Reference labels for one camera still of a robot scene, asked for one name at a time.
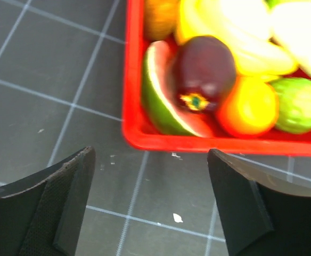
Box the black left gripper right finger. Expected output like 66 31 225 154
208 149 311 255

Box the red plastic fruit tray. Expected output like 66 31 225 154
122 1 311 156

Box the dark purple mangosteen toy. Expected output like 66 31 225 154
171 35 236 113

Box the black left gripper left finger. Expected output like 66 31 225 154
0 147 96 255

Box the white radish toy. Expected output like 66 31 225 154
270 2 311 77

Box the green custard apple toy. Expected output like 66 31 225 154
270 77 311 134

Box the orange toy fruit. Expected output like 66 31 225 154
216 76 279 138

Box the black grid cutting mat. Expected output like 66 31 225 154
0 1 227 255

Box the yellow banana bunch toy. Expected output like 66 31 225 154
174 1 298 78

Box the watermelon slice toy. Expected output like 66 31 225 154
141 41 214 138

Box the brown kiwi toy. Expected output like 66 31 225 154
143 0 180 41

